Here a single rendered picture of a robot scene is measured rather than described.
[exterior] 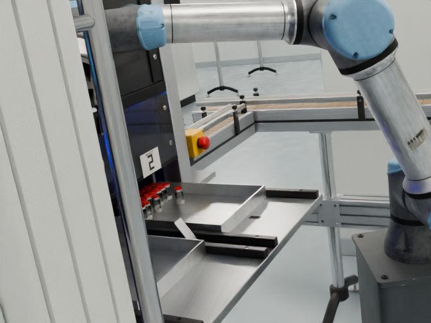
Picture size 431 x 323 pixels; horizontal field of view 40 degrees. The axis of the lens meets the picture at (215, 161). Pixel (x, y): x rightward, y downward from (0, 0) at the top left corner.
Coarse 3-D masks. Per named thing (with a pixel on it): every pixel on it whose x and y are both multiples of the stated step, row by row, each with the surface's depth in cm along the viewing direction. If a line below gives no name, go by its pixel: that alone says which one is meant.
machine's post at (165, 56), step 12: (156, 0) 160; (168, 48) 165; (168, 60) 165; (168, 72) 165; (168, 84) 165; (168, 96) 165; (180, 108) 171; (180, 120) 171; (180, 132) 171; (180, 144) 171; (180, 156) 171; (168, 168) 173; (180, 168) 171; (168, 180) 175; (180, 180) 173; (192, 180) 177
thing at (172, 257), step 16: (160, 240) 137; (176, 240) 134; (192, 240) 132; (128, 256) 136; (160, 256) 134; (176, 256) 133; (192, 256) 127; (128, 272) 129; (160, 272) 126; (176, 272) 121; (160, 288) 116
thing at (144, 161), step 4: (156, 148) 160; (148, 152) 157; (152, 152) 158; (156, 152) 160; (140, 156) 154; (144, 156) 155; (156, 156) 160; (140, 160) 154; (144, 160) 155; (148, 160) 157; (156, 160) 160; (144, 164) 155; (148, 164) 157; (152, 164) 159; (156, 164) 160; (160, 164) 162; (144, 168) 156; (148, 168) 157; (156, 168) 160; (144, 172) 156; (148, 172) 157; (152, 172) 159; (144, 176) 156
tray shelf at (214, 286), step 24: (264, 216) 148; (288, 216) 146; (288, 240) 137; (216, 264) 127; (240, 264) 125; (264, 264) 125; (192, 288) 118; (216, 288) 117; (240, 288) 116; (168, 312) 111; (192, 312) 110; (216, 312) 109
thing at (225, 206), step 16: (192, 192) 171; (208, 192) 168; (224, 192) 166; (240, 192) 163; (256, 192) 155; (176, 208) 161; (192, 208) 160; (208, 208) 158; (224, 208) 156; (240, 208) 146; (160, 224) 146; (192, 224) 142; (208, 224) 139; (224, 224) 140
